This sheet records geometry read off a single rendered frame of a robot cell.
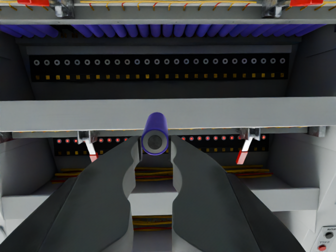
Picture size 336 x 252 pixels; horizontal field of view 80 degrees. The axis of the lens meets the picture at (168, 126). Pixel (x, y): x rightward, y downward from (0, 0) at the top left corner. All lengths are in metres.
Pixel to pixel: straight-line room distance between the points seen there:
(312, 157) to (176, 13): 0.38
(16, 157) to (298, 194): 0.57
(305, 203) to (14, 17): 0.57
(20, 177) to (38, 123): 0.21
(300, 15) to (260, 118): 0.15
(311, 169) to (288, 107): 0.19
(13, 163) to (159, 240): 0.41
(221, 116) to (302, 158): 0.27
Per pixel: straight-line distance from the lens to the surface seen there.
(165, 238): 0.65
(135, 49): 0.45
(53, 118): 0.34
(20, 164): 0.54
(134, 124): 0.31
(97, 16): 0.33
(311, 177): 0.52
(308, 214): 0.54
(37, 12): 0.36
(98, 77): 0.45
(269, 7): 0.32
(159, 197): 0.41
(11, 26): 0.42
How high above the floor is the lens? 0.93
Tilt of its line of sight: 27 degrees up
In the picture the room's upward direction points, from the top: 180 degrees clockwise
